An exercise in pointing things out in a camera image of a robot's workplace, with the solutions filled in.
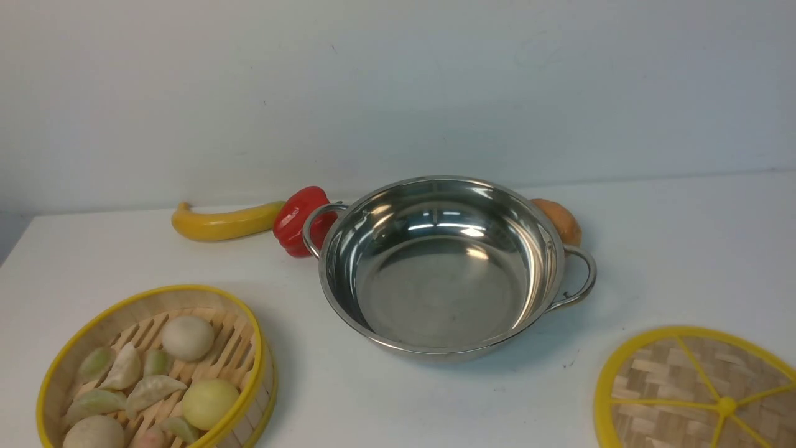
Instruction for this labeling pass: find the yellow-rimmed bamboo steamer basket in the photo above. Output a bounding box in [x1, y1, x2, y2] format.
[36, 284, 279, 447]

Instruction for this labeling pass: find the yellow woven bamboo steamer lid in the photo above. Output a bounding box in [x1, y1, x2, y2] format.
[593, 326, 795, 447]

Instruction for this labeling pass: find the stainless steel pot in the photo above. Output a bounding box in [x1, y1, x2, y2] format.
[302, 175, 597, 362]

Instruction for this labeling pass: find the red toy bell pepper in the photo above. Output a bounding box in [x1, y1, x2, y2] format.
[272, 186, 338, 258]

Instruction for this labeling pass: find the brown toy potato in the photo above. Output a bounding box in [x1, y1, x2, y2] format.
[531, 198, 582, 247]

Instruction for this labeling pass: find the yellow toy banana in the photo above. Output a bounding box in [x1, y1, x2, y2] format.
[171, 201, 286, 242]

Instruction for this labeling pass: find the yellow-green toy bun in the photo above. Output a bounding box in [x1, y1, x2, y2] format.
[182, 379, 239, 431]

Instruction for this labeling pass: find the light green toy dumpling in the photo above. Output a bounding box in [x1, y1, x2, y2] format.
[142, 348, 174, 377]

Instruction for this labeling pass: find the small green toy dumpling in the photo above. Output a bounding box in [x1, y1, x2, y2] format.
[160, 415, 201, 445]

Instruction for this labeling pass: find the pale folded toy dumpling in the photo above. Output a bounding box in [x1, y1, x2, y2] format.
[125, 375, 187, 421]

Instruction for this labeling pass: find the white toy dumpling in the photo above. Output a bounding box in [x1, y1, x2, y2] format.
[99, 342, 142, 391]

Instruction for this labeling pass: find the pink toy dumpling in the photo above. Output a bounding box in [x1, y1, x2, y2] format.
[129, 426, 167, 448]

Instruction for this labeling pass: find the green-white toy dumpling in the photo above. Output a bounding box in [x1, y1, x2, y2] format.
[63, 388, 127, 426]

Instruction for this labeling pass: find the beige toy bun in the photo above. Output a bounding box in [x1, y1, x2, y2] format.
[62, 415, 125, 447]

